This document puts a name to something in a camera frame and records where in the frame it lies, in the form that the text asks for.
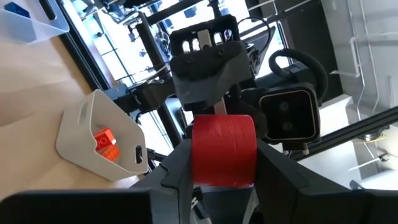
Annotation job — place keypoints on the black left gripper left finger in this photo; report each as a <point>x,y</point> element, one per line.
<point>174,180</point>

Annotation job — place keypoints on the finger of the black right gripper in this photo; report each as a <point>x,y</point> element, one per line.
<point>211,71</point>

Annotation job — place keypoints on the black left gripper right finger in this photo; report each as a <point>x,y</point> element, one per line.
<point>280,186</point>

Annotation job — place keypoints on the red block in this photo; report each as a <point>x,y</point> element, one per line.
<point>224,149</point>

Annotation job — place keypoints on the small orange block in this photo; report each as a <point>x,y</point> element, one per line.
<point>105,140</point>

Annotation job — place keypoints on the blue block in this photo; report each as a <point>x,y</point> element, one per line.
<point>17,9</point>

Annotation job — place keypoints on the black aluminium beam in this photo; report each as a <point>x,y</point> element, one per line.
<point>342,133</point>

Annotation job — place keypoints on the white plastic bin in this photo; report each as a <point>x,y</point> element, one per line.
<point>71,149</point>

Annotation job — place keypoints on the clear plastic bin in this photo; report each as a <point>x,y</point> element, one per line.
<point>46,28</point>

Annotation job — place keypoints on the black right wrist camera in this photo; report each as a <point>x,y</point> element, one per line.
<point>289,116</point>

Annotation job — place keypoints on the black aluminium table frame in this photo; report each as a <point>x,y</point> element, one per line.
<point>84,49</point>

